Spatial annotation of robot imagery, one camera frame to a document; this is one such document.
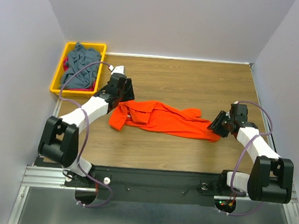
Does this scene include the aluminium frame rail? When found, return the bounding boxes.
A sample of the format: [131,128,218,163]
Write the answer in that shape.
[20,162,299,206]

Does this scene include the left aluminium side rail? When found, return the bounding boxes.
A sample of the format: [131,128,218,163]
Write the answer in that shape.
[39,95,63,158]

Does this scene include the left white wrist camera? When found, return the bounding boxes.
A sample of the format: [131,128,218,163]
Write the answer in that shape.
[108,65,125,75]

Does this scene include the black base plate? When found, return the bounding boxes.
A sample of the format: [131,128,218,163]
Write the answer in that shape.
[34,158,236,210]

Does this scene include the yellow plastic bin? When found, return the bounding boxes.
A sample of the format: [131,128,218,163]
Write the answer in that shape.
[50,41,107,98]

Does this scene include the orange polo shirt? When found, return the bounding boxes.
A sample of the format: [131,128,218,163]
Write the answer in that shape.
[109,100,220,142]

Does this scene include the grey t shirt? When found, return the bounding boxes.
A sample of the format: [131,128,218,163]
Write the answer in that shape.
[58,41,103,93]

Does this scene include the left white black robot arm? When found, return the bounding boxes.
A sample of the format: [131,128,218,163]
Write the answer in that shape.
[38,73,135,187]

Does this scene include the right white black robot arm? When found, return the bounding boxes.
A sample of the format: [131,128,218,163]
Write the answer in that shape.
[208,102,294,204]

